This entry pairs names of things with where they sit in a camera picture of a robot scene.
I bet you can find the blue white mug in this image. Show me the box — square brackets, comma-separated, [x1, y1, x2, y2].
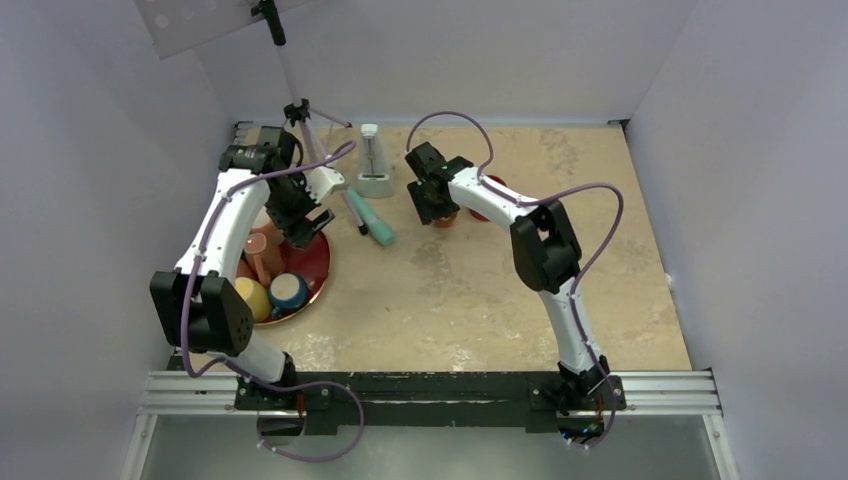
[268, 272, 309, 320]

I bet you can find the aluminium frame rail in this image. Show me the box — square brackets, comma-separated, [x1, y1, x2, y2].
[119, 371, 740, 479]

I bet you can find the salmon mug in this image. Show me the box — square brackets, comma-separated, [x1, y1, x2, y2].
[251, 208, 285, 245]

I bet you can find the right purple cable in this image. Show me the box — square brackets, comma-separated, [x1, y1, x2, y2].
[405, 111, 625, 452]

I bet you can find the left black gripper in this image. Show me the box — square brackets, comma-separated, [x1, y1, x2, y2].
[265, 169, 334, 249]

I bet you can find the pink mug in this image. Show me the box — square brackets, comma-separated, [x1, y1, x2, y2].
[243, 233, 287, 287]

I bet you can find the red mug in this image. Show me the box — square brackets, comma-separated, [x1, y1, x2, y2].
[454, 175, 513, 228]

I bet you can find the white perforated board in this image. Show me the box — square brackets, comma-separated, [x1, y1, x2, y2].
[132, 0, 313, 62]

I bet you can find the silver tripod stand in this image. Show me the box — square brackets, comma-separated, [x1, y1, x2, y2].
[232, 0, 370, 236]

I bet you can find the white metronome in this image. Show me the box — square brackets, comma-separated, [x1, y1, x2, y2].
[355, 124, 396, 199]

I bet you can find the small orange mug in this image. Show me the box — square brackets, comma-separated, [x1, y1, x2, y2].
[432, 212, 458, 229]

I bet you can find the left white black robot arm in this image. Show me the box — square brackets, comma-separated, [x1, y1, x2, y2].
[149, 130, 356, 409]

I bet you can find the red round tray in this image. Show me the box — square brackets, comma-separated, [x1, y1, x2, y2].
[236, 233, 331, 325]

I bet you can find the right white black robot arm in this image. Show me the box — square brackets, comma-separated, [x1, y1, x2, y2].
[405, 142, 612, 408]

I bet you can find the yellow mug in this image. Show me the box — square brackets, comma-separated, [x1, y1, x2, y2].
[235, 277, 272, 323]

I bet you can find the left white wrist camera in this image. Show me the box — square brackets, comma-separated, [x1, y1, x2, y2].
[305, 167, 348, 205]

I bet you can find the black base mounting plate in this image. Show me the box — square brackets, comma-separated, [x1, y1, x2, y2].
[234, 371, 627, 439]

